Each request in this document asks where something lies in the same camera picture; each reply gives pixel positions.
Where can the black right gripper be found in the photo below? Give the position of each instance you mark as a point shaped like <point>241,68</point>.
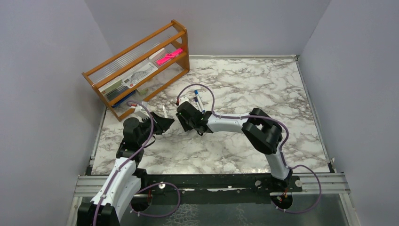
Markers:
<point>186,127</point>

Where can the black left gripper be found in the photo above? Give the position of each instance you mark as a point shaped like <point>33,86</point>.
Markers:
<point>161,124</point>

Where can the white blue marker pen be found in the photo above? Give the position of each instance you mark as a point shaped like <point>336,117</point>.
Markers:
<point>199,102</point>

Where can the white red-tipped marker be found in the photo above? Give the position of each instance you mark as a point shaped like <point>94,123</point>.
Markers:
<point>164,111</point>

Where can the thin white pen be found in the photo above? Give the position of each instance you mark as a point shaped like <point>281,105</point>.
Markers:
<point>197,104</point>

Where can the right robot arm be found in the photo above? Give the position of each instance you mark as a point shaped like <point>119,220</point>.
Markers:
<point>263,132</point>

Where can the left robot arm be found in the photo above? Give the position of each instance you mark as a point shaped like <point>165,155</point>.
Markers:
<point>107,207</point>

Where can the white calculator box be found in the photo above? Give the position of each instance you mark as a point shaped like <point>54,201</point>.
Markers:
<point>137,73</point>

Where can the wooden shelf rack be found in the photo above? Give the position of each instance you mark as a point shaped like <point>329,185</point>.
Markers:
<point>171,37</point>

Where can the green white book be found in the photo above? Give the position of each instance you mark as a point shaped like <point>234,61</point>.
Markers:
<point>112,89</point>

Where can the pink plastic tool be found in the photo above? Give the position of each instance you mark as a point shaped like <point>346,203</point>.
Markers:
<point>169,56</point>

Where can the white eraser block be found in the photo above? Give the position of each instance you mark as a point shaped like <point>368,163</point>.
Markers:
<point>157,55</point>

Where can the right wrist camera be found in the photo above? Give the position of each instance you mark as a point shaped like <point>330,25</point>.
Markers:
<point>181,100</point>

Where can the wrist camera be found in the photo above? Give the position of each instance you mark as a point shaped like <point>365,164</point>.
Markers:
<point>140,110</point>
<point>181,100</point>

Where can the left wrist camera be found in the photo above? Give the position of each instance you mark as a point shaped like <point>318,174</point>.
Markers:
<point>140,110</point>

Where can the black mounting rail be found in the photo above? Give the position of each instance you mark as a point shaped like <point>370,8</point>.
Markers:
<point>202,189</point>

